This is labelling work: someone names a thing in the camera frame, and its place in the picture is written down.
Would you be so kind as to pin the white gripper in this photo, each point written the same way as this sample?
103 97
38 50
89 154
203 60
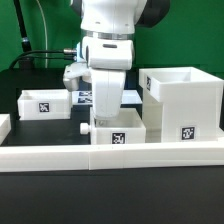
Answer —
105 83

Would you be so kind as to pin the white front drawer box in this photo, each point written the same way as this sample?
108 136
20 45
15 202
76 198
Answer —
127 128

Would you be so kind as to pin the white drawer box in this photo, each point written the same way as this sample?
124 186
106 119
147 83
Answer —
44 104
127 128

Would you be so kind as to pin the white drawer cabinet housing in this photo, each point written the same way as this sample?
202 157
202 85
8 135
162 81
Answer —
181 104

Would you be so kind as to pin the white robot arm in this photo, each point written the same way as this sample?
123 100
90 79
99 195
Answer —
106 50

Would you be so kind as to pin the white rear drawer box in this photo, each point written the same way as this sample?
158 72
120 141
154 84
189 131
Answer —
44 104

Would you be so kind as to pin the white marker tag sheet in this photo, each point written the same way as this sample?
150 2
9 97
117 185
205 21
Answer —
86 98

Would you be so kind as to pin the black pole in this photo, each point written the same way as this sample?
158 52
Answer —
26 46

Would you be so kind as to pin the white plastic border frame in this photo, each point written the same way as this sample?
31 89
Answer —
101 157

